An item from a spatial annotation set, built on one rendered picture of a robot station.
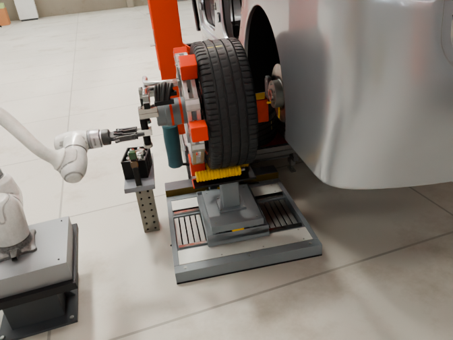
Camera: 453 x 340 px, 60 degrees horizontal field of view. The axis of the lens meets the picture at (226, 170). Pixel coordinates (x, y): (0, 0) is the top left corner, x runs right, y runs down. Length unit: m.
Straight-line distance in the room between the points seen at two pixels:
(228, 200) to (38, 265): 1.04
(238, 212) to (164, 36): 1.13
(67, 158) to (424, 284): 1.82
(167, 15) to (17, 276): 1.58
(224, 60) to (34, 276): 1.28
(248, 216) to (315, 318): 0.65
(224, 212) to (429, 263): 1.14
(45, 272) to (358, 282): 1.51
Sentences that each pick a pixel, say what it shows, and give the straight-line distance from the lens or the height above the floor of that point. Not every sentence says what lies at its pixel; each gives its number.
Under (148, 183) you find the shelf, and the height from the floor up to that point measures 0.45.
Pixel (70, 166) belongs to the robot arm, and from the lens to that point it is 1.79.
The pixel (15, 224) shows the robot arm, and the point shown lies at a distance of 2.01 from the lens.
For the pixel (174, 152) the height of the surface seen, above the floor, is 0.58.
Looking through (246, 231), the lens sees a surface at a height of 0.15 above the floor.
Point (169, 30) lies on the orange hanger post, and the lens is 2.48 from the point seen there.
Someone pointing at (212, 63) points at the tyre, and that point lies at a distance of 1.84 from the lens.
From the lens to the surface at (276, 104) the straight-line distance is 2.17.
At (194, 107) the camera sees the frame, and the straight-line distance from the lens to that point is 1.80.
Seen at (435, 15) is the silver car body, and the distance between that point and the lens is 1.23.
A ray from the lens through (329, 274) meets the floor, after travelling 2.23.
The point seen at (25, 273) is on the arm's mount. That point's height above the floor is 0.40.
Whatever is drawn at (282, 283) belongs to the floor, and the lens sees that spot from 2.17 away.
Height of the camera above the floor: 1.52
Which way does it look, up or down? 28 degrees down
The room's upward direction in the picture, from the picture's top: 5 degrees counter-clockwise
